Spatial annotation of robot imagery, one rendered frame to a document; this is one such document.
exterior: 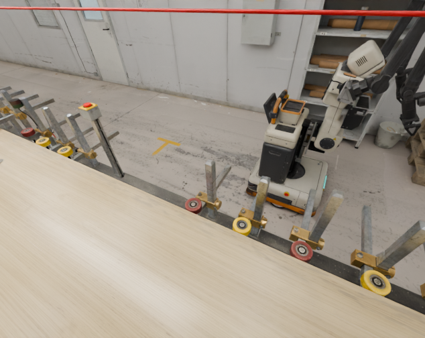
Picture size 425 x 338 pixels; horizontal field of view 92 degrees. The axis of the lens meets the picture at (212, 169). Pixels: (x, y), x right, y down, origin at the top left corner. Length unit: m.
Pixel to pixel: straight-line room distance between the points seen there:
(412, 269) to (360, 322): 1.47
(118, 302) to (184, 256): 0.26
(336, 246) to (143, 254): 1.64
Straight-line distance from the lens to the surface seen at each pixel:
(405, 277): 2.27
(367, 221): 1.22
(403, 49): 1.49
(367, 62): 1.63
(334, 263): 1.20
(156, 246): 0.93
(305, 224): 1.08
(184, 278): 0.85
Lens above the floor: 1.69
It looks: 42 degrees down
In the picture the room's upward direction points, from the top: 3 degrees counter-clockwise
